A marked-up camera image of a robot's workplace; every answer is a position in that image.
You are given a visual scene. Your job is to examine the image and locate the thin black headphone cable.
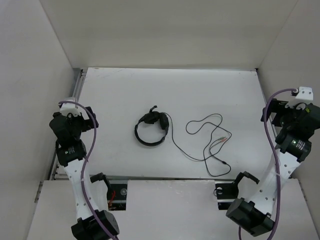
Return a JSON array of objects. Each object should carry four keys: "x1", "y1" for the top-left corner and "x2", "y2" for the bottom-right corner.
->
[{"x1": 166, "y1": 112, "x2": 233, "y2": 178}]

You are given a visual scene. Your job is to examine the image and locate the black headphones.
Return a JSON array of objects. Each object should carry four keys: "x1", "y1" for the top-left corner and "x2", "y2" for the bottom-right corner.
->
[{"x1": 133, "y1": 105, "x2": 170, "y2": 148}]

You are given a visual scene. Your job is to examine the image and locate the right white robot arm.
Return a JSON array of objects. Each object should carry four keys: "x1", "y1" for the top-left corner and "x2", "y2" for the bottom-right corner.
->
[{"x1": 226, "y1": 98, "x2": 320, "y2": 237}]

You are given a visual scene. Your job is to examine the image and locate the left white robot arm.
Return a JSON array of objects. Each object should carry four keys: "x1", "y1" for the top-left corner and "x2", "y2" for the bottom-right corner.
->
[{"x1": 49, "y1": 100, "x2": 120, "y2": 240}]

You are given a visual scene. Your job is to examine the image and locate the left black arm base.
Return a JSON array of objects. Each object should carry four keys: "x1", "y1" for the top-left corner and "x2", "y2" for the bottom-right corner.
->
[{"x1": 106, "y1": 183, "x2": 128, "y2": 211}]

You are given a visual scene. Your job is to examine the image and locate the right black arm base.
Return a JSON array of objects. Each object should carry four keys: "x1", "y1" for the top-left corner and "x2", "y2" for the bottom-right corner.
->
[{"x1": 213, "y1": 181, "x2": 239, "y2": 211}]

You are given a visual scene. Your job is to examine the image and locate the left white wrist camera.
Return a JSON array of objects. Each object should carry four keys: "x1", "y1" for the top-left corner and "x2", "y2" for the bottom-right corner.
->
[{"x1": 59, "y1": 98, "x2": 81, "y2": 117}]

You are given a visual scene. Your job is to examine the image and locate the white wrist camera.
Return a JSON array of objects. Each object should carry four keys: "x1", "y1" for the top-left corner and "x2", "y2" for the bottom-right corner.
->
[
  {"x1": 285, "y1": 86, "x2": 314, "y2": 109},
  {"x1": 59, "y1": 98, "x2": 81, "y2": 117}
]

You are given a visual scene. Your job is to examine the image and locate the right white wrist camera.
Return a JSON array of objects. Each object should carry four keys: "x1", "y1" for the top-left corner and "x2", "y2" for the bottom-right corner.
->
[{"x1": 285, "y1": 86, "x2": 314, "y2": 109}]

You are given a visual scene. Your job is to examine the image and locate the aluminium table edge rail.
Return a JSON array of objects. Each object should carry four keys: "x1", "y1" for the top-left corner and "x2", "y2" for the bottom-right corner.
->
[{"x1": 46, "y1": 67, "x2": 88, "y2": 181}]

